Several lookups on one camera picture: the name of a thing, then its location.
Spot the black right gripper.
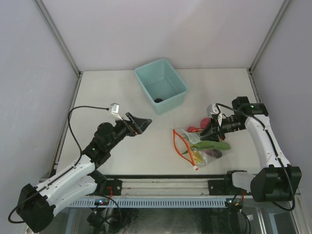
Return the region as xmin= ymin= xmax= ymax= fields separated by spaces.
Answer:
xmin=200 ymin=117 xmax=246 ymax=142

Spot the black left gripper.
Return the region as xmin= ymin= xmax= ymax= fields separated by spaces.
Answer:
xmin=106 ymin=112 xmax=151 ymax=151

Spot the red fake apple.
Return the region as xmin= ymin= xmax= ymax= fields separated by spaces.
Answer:
xmin=200 ymin=117 xmax=211 ymax=129

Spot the green fake leafy vegetable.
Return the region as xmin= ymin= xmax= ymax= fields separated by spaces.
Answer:
xmin=190 ymin=141 xmax=231 ymax=151

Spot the purple fake eggplant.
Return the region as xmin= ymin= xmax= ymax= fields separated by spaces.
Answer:
xmin=204 ymin=149 xmax=223 ymax=158

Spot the clear zip top bag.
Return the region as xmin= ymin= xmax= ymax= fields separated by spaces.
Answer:
xmin=173 ymin=128 xmax=231 ymax=171

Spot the small dark fake food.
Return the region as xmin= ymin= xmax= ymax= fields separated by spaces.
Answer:
xmin=154 ymin=98 xmax=163 ymax=103

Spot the yellow fake banana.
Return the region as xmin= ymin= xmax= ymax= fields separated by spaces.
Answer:
xmin=192 ymin=151 xmax=207 ymax=165

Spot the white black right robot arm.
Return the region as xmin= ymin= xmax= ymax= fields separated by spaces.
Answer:
xmin=200 ymin=97 xmax=302 ymax=204

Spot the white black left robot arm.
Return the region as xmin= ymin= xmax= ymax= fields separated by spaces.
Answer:
xmin=16 ymin=112 xmax=152 ymax=233

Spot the light blue plastic bin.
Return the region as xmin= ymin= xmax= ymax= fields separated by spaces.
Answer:
xmin=134 ymin=58 xmax=189 ymax=115

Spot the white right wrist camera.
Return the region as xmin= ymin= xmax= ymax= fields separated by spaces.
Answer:
xmin=206 ymin=104 xmax=222 ymax=119

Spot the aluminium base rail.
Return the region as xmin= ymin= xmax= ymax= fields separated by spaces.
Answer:
xmin=65 ymin=177 xmax=301 ymax=197

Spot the slotted grey cable duct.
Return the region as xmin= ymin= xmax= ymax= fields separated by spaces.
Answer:
xmin=58 ymin=196 xmax=230 ymax=211

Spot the black left camera cable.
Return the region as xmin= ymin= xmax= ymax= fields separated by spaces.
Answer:
xmin=8 ymin=105 xmax=110 ymax=224

